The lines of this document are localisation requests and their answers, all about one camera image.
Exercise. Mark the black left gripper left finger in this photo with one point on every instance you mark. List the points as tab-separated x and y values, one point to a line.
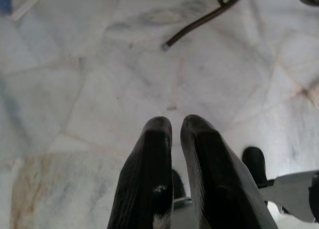
147	179

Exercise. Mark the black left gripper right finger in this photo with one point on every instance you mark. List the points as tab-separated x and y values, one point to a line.
219	179

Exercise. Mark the black robot left foot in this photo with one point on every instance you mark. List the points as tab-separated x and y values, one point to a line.
178	184

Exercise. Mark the black robot foot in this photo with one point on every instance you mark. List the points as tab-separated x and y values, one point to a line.
178	184
253	164

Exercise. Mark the black robot right foot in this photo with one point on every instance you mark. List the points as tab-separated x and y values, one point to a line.
253	164

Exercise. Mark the grey robot leg housing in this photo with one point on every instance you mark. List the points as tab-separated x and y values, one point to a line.
289	191

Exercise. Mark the black metal table leg frame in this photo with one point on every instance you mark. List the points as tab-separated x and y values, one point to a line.
199	22

